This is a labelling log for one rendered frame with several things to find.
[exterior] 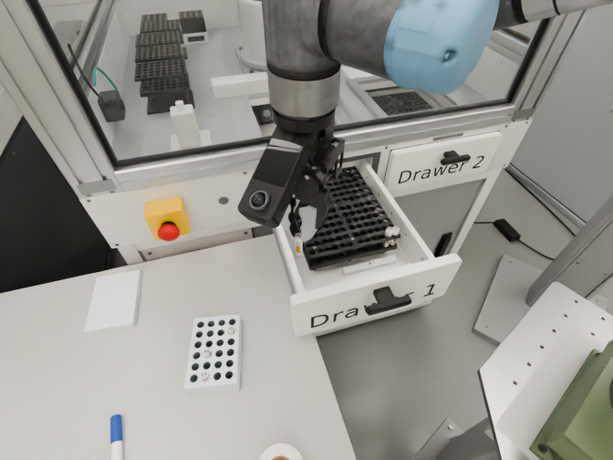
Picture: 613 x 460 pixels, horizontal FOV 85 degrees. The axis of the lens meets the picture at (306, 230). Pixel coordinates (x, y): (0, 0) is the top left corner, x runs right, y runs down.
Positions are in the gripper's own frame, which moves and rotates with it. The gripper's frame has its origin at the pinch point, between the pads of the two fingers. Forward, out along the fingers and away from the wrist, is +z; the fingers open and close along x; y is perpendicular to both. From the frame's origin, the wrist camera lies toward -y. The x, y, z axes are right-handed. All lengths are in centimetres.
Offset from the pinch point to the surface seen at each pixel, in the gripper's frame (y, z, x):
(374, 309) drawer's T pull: -2.2, 7.0, -14.2
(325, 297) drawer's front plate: -4.3, 5.7, -7.0
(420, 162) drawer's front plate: 40.8, 9.2, -11.0
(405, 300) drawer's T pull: 1.5, 7.0, -17.9
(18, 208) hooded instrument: -3, 34, 95
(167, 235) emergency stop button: -3.1, 10.6, 27.0
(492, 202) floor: 153, 99, -49
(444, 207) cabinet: 54, 31, -21
